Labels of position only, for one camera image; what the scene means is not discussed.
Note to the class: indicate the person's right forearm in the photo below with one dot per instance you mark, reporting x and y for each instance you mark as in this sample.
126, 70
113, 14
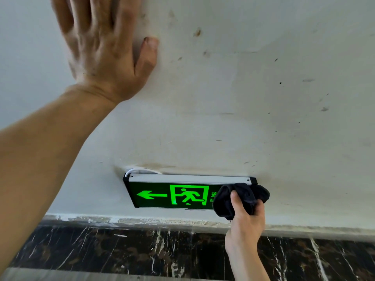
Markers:
247, 269

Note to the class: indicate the person's right hand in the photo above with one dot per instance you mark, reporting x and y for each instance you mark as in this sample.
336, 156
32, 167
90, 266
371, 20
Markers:
246, 231

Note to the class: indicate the person's left hand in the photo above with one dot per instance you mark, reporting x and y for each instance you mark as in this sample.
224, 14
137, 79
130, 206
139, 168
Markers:
102, 55

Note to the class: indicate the green illuminated exit sign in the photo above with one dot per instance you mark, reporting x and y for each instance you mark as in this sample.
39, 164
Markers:
155, 199

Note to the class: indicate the black cleaning cloth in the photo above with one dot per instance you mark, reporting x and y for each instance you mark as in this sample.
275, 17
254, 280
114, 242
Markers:
224, 201

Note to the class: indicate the person's left forearm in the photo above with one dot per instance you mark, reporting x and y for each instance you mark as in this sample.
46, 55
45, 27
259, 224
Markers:
44, 158

